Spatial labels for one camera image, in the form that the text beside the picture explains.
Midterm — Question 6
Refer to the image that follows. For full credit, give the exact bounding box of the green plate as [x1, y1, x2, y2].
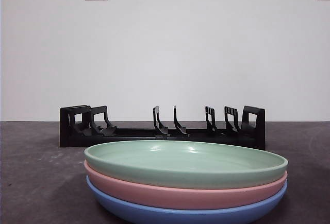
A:
[84, 140, 289, 190]

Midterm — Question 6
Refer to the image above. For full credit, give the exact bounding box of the pink plate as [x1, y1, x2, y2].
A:
[84, 161, 288, 211]

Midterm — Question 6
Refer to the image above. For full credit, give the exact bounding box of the blue plate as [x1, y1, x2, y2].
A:
[86, 176, 288, 224]

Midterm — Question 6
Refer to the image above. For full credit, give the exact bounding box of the black plastic dish rack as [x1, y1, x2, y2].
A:
[59, 105, 266, 150]

